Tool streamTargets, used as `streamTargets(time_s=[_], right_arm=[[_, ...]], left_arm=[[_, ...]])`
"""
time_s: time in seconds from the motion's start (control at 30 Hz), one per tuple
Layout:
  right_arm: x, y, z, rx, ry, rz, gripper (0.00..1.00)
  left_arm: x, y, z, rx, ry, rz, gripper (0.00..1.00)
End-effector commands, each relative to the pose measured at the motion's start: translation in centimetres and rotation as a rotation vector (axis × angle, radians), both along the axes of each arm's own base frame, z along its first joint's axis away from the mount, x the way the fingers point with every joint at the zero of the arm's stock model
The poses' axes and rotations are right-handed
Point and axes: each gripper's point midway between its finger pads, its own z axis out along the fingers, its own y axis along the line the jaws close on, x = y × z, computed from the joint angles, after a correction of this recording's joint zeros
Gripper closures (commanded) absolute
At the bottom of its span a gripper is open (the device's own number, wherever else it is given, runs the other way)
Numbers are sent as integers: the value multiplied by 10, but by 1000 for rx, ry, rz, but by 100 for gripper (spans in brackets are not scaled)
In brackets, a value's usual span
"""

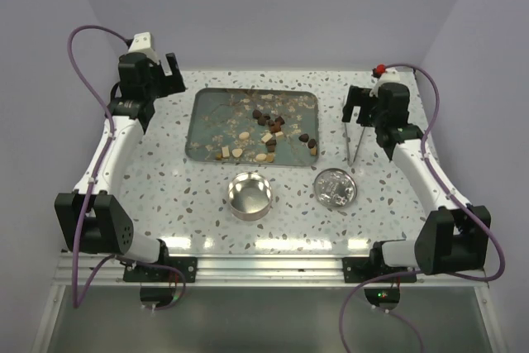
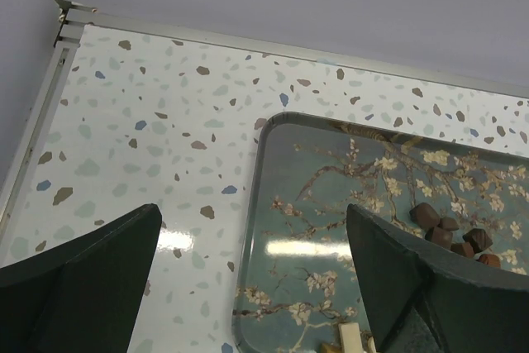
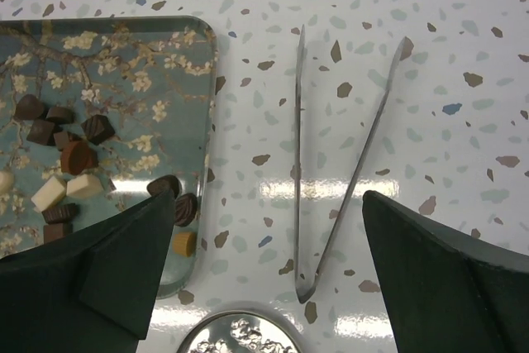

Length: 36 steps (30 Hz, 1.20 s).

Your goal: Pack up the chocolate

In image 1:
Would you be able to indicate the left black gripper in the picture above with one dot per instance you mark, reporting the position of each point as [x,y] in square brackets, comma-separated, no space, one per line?
[171,83]

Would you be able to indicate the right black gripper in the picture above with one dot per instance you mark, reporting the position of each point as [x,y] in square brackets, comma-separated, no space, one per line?
[359,96]

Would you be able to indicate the metal tweezers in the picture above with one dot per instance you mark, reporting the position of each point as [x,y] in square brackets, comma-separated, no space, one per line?
[354,133]

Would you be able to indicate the white bar chocolate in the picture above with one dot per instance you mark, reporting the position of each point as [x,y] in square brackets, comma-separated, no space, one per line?
[267,137]

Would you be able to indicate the white square chocolate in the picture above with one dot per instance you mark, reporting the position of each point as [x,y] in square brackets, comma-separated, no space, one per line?
[225,152]

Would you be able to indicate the white heart chocolate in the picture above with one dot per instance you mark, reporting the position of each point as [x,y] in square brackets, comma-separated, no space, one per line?
[237,152]

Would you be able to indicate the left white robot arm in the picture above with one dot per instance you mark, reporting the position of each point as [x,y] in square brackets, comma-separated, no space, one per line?
[91,218]

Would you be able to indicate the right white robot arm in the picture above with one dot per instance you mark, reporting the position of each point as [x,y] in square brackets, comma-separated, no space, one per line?
[453,237]

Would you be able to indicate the white oval chocolate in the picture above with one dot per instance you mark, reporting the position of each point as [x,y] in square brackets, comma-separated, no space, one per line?
[245,135]

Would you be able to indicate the white round chocolate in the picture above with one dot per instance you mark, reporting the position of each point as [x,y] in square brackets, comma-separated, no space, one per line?
[260,157]

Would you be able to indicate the round metal tin lid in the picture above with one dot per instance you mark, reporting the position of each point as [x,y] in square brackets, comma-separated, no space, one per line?
[334,188]

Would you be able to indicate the floral teal tray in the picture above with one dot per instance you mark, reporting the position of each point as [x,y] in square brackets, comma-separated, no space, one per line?
[220,115]

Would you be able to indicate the round metal tin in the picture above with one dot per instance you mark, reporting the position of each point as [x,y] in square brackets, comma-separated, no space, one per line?
[249,196]

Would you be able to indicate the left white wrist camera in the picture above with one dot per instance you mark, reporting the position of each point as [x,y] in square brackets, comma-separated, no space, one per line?
[144,43]

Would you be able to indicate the right black base bracket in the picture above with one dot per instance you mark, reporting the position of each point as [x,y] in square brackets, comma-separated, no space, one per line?
[360,269]

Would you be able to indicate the black base bracket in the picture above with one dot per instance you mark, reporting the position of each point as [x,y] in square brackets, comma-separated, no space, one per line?
[174,268]
[360,269]

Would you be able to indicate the aluminium rail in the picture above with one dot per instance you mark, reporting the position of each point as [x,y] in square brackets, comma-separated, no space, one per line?
[294,271]

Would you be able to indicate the left black base bracket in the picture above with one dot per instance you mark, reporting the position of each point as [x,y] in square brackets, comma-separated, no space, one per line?
[174,268]

